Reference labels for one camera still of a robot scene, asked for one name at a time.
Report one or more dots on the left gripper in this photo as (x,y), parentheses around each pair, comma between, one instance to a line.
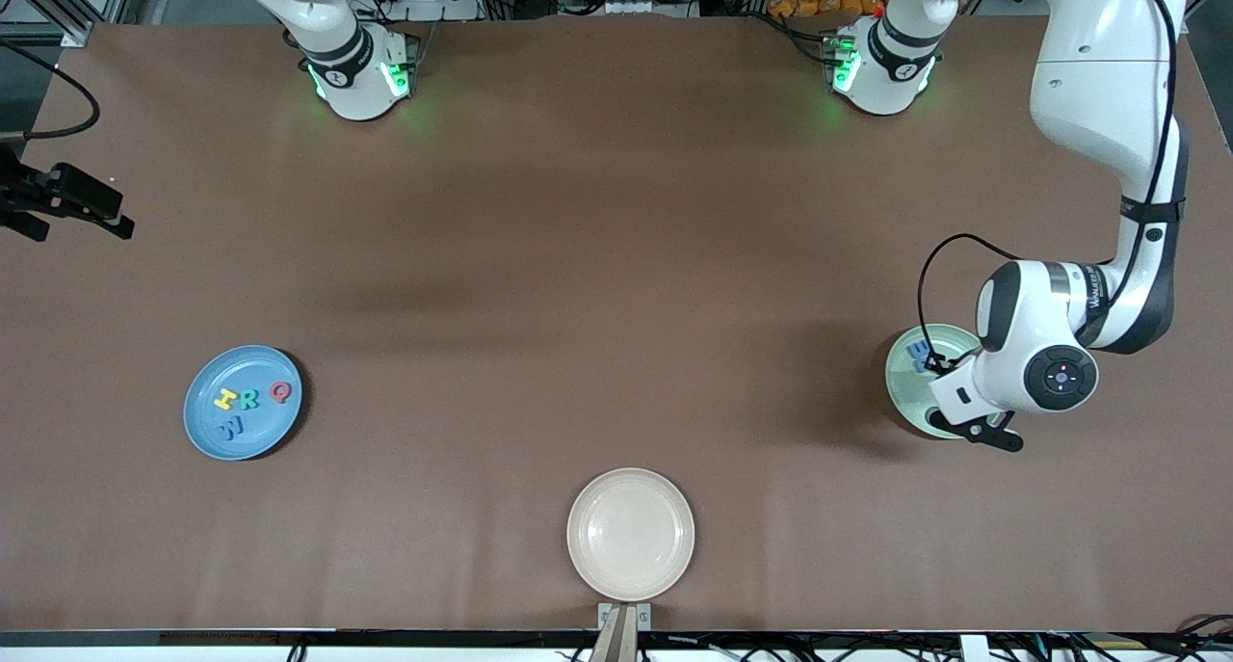
(943,362)

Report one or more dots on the light blue foam letter m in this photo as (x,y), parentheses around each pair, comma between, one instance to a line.
(917,350)

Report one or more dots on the red foam letter Q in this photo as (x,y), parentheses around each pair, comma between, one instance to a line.
(273,392)

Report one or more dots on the dark blue foam letter W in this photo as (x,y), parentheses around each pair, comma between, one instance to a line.
(231,431)

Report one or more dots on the grey arm base connector box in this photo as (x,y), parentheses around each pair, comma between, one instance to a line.
(836,60)
(405,65)

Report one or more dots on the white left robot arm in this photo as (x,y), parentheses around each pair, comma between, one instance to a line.
(1098,74)

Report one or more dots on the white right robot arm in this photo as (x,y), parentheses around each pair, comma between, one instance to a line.
(337,55)

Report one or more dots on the pale green round plate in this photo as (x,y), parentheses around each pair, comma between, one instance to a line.
(905,397)

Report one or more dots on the blue round plate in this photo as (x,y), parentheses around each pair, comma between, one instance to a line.
(260,431)

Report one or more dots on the cream white round plate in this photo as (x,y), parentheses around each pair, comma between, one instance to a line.
(631,535)

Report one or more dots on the yellow foam letter I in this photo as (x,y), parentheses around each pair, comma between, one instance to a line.
(225,401)

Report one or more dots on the green foam letter R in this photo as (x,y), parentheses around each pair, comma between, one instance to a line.
(244,401)

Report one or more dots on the brown table cover sheet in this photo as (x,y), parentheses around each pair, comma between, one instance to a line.
(578,257)

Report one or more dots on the long white power strip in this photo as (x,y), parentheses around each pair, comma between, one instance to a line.
(626,5)

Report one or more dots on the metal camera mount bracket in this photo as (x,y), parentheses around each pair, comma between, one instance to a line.
(624,633)

